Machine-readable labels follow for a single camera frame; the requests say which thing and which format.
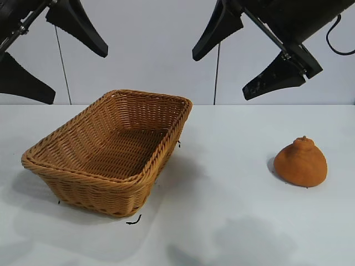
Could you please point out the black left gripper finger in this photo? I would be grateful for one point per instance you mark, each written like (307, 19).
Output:
(22, 81)
(76, 27)

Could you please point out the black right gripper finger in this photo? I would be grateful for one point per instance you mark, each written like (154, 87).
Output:
(277, 79)
(219, 27)

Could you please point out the black curved debris strip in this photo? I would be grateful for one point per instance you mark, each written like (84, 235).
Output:
(136, 220)

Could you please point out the brown wicker basket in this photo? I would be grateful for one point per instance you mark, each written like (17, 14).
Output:
(116, 144)

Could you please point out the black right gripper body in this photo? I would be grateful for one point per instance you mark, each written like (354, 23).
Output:
(291, 19)

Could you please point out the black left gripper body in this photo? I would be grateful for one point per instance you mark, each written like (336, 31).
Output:
(16, 14)

